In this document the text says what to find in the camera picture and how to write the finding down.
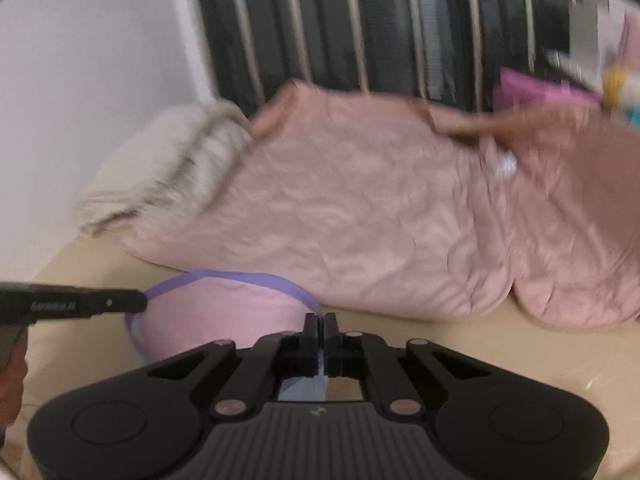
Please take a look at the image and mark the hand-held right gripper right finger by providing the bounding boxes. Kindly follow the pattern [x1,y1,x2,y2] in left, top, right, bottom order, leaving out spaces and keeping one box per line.
[324,312,493,418]

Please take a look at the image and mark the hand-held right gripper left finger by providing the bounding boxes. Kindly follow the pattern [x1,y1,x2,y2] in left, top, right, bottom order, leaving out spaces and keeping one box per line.
[145,312,321,418]

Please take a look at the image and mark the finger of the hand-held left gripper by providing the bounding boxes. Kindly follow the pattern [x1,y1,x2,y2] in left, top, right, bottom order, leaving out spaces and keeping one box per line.
[85,287,149,318]

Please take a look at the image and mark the pink blue mesh garment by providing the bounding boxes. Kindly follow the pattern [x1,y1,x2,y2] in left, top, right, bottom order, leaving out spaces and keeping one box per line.
[122,269,328,403]

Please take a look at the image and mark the person's left hand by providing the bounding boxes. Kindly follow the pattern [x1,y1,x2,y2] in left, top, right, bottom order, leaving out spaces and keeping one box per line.
[0,342,29,423]

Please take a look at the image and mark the pink quilted blanket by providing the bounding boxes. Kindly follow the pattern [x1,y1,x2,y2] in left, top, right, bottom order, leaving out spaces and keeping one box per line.
[120,80,640,333]

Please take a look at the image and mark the cream knitted blanket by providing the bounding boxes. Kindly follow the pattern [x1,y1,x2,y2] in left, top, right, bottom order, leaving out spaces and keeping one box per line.
[75,100,253,236]

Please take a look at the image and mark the magenta flat box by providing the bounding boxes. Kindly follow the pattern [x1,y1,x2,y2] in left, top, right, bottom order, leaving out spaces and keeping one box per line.
[495,67,601,111]

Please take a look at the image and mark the metal window bars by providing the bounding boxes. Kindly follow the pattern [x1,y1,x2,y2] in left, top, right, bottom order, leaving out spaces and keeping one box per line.
[192,0,621,111]

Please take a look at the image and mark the dark glass window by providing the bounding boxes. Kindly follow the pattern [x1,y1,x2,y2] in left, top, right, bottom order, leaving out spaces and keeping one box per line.
[192,0,616,111]

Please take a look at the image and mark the white plush toy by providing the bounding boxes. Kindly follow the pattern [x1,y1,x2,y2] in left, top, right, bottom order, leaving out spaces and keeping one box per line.
[600,62,640,128]

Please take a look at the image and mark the pink pouch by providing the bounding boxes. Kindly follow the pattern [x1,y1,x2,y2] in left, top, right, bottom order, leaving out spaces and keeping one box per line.
[617,5,640,68]

